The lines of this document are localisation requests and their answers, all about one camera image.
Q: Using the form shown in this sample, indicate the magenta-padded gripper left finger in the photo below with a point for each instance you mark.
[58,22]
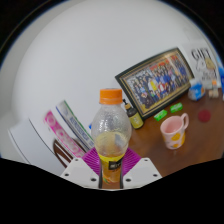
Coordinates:
[80,171]

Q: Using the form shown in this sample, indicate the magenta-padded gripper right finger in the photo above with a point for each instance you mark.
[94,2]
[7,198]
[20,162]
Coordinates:
[143,171]

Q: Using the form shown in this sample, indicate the orange juice bottle orange cap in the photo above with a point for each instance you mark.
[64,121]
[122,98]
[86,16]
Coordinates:
[111,133]

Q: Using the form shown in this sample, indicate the pink mug with yellow spots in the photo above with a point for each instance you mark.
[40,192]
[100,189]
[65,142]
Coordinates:
[173,133]

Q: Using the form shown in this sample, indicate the white flat panel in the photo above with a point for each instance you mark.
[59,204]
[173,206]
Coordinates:
[33,146]

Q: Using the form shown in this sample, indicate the brown pump bottle yellow label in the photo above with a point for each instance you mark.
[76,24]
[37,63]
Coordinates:
[135,118]

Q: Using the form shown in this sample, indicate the flat round red coaster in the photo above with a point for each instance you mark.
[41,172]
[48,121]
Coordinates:
[204,116]

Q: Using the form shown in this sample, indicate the framed group picture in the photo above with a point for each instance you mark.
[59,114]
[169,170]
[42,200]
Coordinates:
[156,81]

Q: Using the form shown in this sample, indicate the blue tissue pack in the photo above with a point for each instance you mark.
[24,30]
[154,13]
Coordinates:
[196,90]

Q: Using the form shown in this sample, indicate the floral pouch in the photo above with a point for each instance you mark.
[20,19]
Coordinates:
[213,93]

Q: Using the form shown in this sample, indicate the small cube puzzle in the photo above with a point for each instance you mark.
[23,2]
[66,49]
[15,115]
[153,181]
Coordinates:
[214,84]

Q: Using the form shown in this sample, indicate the white paper gift bag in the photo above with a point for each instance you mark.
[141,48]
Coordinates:
[201,60]

